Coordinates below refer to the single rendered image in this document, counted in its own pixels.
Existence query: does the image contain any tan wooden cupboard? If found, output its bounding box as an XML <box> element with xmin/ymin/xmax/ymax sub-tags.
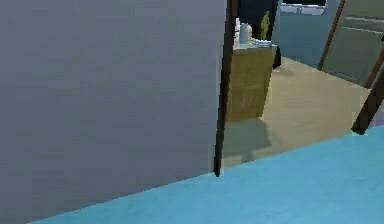
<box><xmin>226</xmin><ymin>42</ymin><xmax>278</xmax><ymax>122</ymax></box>

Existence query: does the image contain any dark brown door frame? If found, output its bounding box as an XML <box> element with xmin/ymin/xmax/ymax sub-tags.
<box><xmin>213</xmin><ymin>0</ymin><xmax>240</xmax><ymax>178</ymax></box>

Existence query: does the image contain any yellow-green bottle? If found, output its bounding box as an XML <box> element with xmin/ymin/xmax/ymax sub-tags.
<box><xmin>260</xmin><ymin>10</ymin><xmax>271</xmax><ymax>41</ymax></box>

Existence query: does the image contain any white jug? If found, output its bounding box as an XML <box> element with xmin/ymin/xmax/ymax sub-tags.
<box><xmin>238</xmin><ymin>22</ymin><xmax>253</xmax><ymax>44</ymax></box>

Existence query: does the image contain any white plate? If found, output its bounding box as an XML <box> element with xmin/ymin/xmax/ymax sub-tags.
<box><xmin>250</xmin><ymin>38</ymin><xmax>273</xmax><ymax>48</ymax></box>

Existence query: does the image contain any grey room door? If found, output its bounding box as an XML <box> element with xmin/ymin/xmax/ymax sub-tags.
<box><xmin>317</xmin><ymin>0</ymin><xmax>384</xmax><ymax>88</ymax></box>

